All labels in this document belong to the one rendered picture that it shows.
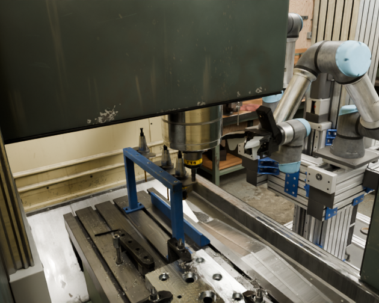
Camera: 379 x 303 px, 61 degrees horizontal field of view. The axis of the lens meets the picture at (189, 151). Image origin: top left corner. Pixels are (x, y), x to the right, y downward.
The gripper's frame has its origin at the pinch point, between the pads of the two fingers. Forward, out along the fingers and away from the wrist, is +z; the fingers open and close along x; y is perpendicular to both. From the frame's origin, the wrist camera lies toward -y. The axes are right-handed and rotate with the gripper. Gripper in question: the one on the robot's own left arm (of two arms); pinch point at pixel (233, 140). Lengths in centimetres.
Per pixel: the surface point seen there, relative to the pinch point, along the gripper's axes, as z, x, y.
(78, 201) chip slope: 18, 100, 58
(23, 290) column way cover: 63, -20, 5
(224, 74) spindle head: 16.9, -12.6, -21.5
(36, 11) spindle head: 53, -10, -33
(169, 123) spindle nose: 23.9, -1.3, -9.3
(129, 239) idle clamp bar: 19, 36, 47
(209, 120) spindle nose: 16.9, -8.0, -10.3
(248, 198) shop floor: -174, 143, 137
